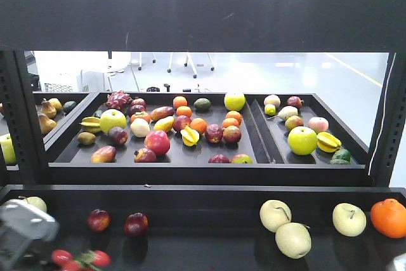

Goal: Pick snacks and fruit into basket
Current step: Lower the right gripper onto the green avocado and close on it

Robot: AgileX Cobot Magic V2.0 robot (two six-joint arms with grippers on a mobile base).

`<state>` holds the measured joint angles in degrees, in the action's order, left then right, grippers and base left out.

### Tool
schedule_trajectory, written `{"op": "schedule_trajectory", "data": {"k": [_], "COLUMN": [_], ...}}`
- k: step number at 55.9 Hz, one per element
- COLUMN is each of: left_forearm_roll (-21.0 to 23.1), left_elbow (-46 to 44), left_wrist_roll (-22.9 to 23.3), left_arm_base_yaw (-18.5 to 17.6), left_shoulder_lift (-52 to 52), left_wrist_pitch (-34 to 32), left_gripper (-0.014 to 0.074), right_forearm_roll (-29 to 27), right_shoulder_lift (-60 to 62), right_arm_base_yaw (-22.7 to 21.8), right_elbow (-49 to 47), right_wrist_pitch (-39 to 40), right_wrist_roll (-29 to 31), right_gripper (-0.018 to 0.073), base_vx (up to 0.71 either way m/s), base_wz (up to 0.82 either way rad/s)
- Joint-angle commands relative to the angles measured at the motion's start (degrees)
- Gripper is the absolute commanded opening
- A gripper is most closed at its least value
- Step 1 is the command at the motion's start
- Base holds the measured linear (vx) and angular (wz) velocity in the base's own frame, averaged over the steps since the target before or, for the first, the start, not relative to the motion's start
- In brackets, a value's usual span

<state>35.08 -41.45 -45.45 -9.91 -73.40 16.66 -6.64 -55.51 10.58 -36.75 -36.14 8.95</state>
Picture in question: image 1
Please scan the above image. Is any yellow star fruit centre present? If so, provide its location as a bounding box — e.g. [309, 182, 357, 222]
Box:
[180, 126, 200, 147]

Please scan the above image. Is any pale pear lower centre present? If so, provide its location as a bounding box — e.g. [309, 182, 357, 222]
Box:
[275, 222, 311, 259]

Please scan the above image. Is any pale pear far left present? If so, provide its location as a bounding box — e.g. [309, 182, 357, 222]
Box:
[23, 196, 48, 213]

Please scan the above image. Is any pale pear right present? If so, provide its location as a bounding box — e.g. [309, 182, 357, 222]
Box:
[332, 202, 367, 237]

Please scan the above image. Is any black fruit tray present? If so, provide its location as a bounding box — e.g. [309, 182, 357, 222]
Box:
[44, 91, 370, 186]
[1, 185, 405, 270]

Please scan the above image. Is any green avocado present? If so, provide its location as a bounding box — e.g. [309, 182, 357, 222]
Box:
[193, 98, 211, 112]

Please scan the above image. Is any yellow star fruit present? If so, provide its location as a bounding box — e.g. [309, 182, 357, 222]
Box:
[180, 126, 200, 147]
[80, 117, 102, 134]
[317, 131, 341, 153]

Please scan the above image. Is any large orange fruit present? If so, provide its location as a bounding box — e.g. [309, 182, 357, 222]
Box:
[370, 198, 405, 239]

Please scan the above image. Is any big red apple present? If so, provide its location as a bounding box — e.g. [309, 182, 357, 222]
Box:
[144, 130, 171, 156]

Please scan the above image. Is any large green apple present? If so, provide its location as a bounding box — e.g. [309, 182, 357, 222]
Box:
[100, 109, 127, 134]
[287, 126, 317, 155]

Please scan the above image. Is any dark red apple right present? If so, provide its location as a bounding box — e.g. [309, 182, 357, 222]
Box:
[124, 212, 148, 237]

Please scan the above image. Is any black shelf frame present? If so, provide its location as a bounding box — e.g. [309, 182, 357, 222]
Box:
[1, 0, 405, 185]

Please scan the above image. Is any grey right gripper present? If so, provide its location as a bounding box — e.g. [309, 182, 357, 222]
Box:
[1, 199, 60, 270]

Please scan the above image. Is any pink dragon fruit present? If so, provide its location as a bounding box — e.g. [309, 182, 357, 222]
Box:
[105, 90, 133, 110]

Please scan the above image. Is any black upper fruit tray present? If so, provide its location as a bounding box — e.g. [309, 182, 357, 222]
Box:
[44, 91, 370, 186]

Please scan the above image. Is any yellow star fruit left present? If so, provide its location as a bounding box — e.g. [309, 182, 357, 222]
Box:
[80, 117, 102, 134]

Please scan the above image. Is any red cherry tomato bunch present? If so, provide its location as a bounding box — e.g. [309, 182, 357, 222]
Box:
[51, 249, 112, 271]

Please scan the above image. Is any yellow star fruit right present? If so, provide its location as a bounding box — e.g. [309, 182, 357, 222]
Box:
[317, 131, 341, 153]

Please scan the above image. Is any black lower fruit tray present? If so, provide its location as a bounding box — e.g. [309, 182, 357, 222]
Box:
[1, 185, 405, 270]

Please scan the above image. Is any brown kiwi fruit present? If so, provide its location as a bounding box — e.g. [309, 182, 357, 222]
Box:
[77, 131, 96, 145]

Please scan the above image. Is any dark red apple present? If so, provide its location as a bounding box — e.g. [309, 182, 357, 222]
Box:
[124, 212, 148, 237]
[86, 209, 111, 232]

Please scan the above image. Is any dark red apple left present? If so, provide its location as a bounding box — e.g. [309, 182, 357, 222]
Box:
[86, 209, 111, 232]

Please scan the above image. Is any yellow green pomelo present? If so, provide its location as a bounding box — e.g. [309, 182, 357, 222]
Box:
[224, 93, 246, 112]

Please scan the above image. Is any large green apple left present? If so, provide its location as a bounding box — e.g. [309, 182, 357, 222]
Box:
[100, 109, 127, 134]

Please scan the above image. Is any red yellow mango front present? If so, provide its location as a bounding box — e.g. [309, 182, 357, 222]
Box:
[90, 145, 117, 162]

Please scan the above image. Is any large green apple right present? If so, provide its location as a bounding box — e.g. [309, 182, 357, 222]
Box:
[287, 126, 317, 155]

